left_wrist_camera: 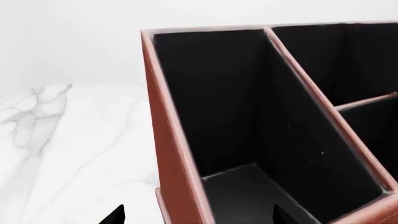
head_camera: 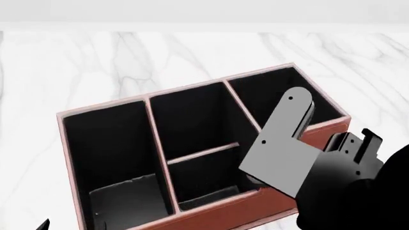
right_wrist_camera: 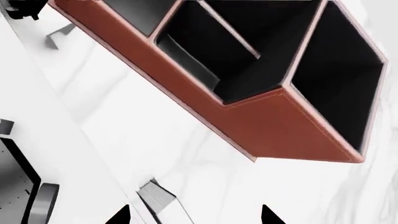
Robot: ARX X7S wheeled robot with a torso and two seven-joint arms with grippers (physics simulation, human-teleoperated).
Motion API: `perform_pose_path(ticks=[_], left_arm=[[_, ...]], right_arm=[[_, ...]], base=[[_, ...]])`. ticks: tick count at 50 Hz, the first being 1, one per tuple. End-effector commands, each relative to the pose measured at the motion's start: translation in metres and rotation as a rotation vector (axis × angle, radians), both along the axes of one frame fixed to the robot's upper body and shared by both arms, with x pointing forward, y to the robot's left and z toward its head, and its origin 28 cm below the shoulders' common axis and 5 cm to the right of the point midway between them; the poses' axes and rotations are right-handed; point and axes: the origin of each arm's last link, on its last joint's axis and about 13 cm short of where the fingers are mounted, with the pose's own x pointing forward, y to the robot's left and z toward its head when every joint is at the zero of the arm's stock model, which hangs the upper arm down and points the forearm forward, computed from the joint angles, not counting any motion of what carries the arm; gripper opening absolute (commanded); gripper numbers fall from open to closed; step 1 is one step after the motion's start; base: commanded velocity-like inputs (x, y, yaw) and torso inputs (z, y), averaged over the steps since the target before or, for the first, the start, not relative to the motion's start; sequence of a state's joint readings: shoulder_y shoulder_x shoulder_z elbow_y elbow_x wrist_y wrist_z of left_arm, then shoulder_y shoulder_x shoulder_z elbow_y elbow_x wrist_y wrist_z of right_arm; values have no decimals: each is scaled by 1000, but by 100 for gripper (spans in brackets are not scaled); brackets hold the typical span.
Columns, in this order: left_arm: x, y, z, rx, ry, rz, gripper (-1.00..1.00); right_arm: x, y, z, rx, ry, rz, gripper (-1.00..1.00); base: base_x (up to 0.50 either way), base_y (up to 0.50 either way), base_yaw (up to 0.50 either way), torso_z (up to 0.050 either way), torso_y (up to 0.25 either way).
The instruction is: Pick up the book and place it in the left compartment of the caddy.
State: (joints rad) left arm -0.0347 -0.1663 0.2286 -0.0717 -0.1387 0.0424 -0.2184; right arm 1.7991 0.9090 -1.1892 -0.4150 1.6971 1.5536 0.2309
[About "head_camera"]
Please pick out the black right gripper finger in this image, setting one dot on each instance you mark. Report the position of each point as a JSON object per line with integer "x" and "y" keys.
{"x": 370, "y": 141}

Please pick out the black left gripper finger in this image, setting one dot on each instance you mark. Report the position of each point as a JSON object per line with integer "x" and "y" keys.
{"x": 44, "y": 225}

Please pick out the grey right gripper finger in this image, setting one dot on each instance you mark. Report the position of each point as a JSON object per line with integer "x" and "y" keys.
{"x": 278, "y": 158}

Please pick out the red-brown caddy with black compartments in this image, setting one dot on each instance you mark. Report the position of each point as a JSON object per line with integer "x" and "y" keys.
{"x": 207, "y": 215}

